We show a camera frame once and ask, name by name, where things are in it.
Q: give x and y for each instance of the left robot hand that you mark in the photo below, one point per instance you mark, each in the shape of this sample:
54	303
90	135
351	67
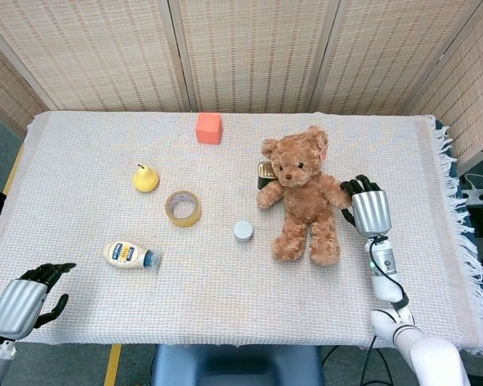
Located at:
18	307

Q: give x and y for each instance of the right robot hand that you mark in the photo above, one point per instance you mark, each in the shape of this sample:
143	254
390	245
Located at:
368	209

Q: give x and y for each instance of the brown teddy bear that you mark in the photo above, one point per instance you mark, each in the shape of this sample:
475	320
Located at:
306	197

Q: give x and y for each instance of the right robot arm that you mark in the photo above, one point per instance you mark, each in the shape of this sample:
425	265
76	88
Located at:
398	313

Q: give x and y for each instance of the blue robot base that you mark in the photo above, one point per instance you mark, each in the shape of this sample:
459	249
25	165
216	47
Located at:
237	366

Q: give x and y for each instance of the dark gold tin can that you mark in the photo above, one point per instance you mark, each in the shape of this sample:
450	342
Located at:
265	173

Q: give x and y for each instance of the mayonnaise squeeze bottle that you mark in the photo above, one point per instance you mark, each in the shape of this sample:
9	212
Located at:
129	255

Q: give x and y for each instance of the small grey cylinder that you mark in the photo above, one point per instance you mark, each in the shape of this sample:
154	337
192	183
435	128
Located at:
243	231

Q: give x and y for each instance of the white woven tablecloth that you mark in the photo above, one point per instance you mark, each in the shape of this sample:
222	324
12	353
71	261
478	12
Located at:
209	289

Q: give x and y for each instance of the orange foam cube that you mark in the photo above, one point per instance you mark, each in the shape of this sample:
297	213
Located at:
209	128

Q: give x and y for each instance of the yellow toy pear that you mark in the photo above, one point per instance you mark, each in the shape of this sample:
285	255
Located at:
145	178

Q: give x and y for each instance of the yellowish packing tape roll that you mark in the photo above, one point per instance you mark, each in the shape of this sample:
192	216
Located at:
182	208

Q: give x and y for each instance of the woven folding screen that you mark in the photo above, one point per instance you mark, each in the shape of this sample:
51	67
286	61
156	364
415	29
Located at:
241	52

